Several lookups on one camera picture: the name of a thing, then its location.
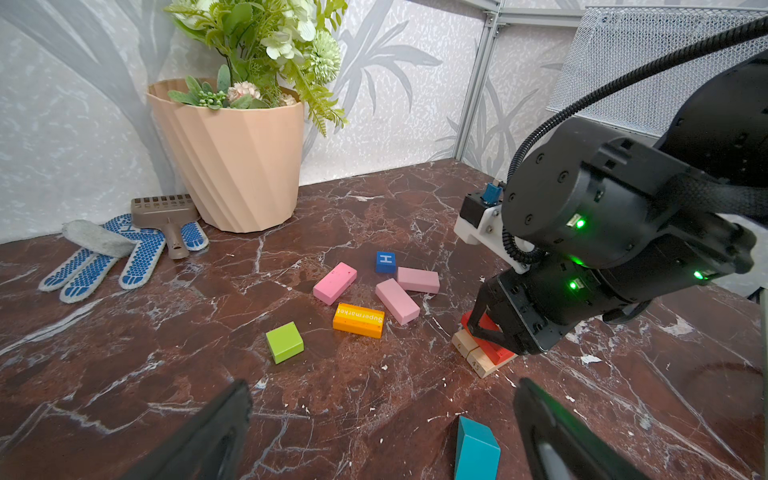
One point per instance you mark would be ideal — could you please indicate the red rectangular block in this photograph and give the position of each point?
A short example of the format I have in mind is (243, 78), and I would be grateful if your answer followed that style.
(494, 352)

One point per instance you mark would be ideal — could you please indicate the orange rectangular block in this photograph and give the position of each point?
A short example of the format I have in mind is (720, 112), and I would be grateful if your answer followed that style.
(359, 320)

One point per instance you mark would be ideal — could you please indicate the brown plastic scraper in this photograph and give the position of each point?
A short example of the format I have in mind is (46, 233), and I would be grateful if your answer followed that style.
(167, 213)

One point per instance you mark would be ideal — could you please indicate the teal wedge block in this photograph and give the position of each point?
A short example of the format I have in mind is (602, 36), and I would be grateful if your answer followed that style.
(477, 451)

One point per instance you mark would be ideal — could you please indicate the blue letter cube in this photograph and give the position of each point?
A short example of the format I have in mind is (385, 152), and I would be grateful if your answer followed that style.
(385, 263)

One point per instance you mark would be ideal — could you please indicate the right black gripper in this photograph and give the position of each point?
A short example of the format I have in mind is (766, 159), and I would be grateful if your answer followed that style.
(529, 313)

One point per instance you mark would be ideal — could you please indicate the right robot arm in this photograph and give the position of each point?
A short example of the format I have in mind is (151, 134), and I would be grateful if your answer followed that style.
(597, 223)

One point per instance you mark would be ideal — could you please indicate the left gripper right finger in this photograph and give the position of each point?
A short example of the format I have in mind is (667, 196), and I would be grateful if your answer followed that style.
(558, 445)

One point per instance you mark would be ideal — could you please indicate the beige flower pot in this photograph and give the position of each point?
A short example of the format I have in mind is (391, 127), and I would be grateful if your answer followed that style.
(241, 167)

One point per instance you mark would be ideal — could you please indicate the natural wood block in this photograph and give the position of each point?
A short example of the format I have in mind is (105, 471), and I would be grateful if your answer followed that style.
(464, 342)
(483, 365)

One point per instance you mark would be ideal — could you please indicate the blue dotted work glove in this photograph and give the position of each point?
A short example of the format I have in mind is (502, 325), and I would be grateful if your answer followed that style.
(102, 246)

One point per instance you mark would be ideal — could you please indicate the pink block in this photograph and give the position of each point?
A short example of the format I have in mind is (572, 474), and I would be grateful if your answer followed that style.
(397, 301)
(335, 283)
(417, 280)

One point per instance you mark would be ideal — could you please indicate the green artificial plant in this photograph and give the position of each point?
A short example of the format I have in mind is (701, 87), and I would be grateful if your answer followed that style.
(276, 53)

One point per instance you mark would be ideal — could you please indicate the green cube block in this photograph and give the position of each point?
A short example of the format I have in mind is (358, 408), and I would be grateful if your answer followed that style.
(285, 342)

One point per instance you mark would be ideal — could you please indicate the aluminium cage frame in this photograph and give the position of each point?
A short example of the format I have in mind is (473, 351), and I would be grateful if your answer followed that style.
(518, 62)

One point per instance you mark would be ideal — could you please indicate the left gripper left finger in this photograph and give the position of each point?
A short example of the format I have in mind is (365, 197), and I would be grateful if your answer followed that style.
(208, 446)

